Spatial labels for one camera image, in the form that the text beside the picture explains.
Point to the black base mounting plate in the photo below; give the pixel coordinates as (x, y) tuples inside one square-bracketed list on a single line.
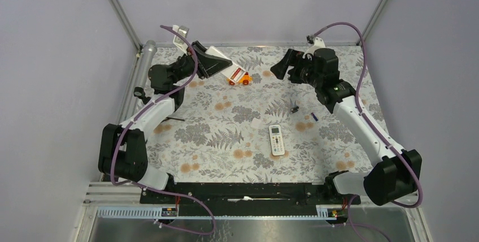
[(247, 199)]

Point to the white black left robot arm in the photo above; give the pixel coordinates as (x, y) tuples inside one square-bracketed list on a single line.
[(123, 147)]

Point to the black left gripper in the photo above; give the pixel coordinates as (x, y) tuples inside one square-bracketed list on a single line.
[(209, 64)]

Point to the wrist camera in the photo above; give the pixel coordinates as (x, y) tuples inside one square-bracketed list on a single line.
[(316, 43), (178, 40)]

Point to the black mini tripod stand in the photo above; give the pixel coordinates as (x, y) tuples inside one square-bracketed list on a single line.
[(171, 118)]

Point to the blue purple battery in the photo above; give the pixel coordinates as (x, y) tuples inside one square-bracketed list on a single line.
[(314, 117)]

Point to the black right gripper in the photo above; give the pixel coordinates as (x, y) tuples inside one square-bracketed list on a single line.
[(279, 69)]

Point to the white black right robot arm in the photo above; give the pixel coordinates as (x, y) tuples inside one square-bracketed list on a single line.
[(396, 171)]

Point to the white battery cover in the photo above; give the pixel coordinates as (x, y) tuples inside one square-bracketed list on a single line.
[(257, 123)]

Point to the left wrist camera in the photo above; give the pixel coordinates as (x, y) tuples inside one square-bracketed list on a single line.
[(178, 40)]

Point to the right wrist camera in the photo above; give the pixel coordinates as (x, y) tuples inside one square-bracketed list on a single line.
[(316, 43)]

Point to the orange toy car chassis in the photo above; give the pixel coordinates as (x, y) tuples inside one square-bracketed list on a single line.
[(246, 79)]

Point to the silver microphone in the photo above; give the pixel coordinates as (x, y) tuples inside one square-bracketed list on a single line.
[(148, 51)]

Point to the floral patterned table mat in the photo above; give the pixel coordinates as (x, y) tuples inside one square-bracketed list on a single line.
[(217, 144)]

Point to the white remote with screen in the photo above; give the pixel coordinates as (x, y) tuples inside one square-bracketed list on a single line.
[(276, 140)]

